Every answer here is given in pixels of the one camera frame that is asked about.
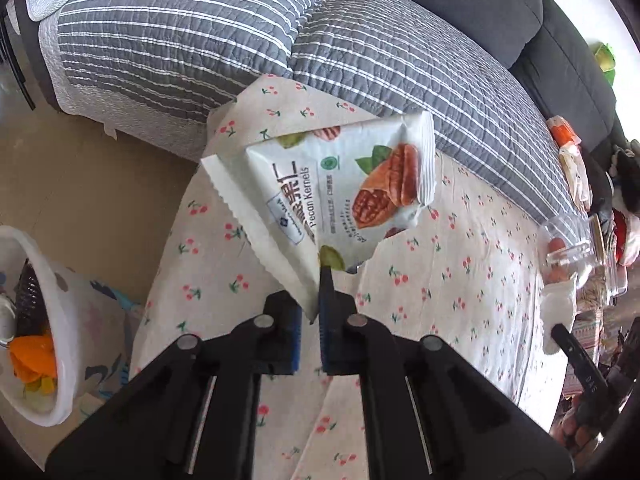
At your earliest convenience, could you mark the grey striped quilted sofa cover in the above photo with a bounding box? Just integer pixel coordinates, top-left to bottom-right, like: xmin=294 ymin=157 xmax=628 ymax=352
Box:
xmin=20 ymin=0 xmax=591 ymax=221

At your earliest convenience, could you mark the dark grey sofa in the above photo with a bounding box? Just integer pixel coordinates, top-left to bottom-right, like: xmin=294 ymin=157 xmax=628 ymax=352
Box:
xmin=10 ymin=0 xmax=626 ymax=161

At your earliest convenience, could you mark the black mesh item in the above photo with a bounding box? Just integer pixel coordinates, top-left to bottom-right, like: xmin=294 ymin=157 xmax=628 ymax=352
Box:
xmin=14 ymin=260 xmax=51 ymax=336

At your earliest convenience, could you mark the clear plastic jar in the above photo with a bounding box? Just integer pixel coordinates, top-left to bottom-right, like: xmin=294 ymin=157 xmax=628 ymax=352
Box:
xmin=537 ymin=212 xmax=608 ymax=286

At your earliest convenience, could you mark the orange packet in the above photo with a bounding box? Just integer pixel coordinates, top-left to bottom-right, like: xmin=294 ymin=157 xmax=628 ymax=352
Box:
xmin=546 ymin=116 xmax=582 ymax=147

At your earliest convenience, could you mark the cherry print tablecloth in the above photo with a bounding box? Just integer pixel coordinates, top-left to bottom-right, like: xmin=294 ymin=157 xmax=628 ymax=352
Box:
xmin=130 ymin=74 xmax=576 ymax=480

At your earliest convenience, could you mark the white patterned plastic bin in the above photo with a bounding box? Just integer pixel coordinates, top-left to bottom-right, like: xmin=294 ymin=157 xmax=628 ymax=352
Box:
xmin=0 ymin=226 xmax=131 ymax=428

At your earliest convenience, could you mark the white pecan snack packet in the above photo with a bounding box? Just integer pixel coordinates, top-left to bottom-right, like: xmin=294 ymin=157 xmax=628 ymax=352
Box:
xmin=200 ymin=110 xmax=440 ymax=323

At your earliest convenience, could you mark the white printed packet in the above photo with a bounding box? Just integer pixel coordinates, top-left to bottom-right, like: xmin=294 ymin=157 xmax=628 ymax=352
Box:
xmin=557 ymin=145 xmax=592 ymax=211

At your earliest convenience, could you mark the green plush toy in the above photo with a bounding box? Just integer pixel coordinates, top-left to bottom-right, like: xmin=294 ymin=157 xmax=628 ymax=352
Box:
xmin=591 ymin=41 xmax=618 ymax=86

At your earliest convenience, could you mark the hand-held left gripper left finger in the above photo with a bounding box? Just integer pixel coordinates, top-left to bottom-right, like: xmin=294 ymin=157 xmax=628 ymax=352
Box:
xmin=46 ymin=290 xmax=303 ymax=480

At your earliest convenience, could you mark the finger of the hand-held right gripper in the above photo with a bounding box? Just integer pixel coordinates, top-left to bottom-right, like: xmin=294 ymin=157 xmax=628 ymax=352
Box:
xmin=551 ymin=324 xmax=613 ymax=411

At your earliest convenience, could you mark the black and white plush toy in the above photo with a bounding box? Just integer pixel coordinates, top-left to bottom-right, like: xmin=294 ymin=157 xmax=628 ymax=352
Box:
xmin=607 ymin=142 xmax=640 ymax=266

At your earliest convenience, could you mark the orange wrapper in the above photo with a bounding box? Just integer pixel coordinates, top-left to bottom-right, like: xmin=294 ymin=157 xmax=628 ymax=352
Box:
xmin=9 ymin=332 xmax=56 ymax=386

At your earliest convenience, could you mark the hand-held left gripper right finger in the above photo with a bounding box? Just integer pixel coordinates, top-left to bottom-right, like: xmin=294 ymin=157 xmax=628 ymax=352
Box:
xmin=319 ymin=265 xmax=576 ymax=480

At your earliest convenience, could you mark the white tissue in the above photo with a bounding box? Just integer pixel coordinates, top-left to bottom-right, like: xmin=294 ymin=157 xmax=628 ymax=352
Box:
xmin=539 ymin=280 xmax=578 ymax=356

